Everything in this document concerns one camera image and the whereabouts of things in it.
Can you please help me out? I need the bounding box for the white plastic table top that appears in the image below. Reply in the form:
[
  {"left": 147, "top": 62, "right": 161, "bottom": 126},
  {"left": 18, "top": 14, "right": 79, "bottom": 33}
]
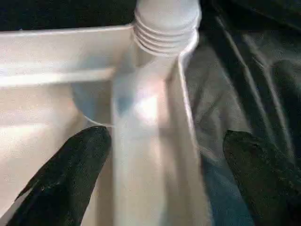
[{"left": 0, "top": 23, "right": 214, "bottom": 226}]

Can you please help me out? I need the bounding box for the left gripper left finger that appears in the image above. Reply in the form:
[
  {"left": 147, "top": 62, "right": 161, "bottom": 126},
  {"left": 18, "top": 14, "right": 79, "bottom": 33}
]
[{"left": 4, "top": 125, "right": 113, "bottom": 226}]

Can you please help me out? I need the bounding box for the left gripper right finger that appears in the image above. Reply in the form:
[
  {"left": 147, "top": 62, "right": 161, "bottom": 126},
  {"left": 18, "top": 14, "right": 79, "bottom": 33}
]
[{"left": 222, "top": 129, "right": 301, "bottom": 226}]

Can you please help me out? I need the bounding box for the white plastic table leg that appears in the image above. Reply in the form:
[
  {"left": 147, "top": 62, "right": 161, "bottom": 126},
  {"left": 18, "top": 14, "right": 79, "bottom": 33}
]
[{"left": 133, "top": 0, "right": 203, "bottom": 57}]

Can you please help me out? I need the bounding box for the black work mat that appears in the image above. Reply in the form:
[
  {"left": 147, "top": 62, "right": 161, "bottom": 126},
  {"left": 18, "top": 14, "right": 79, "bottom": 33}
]
[{"left": 0, "top": 0, "right": 301, "bottom": 226}]

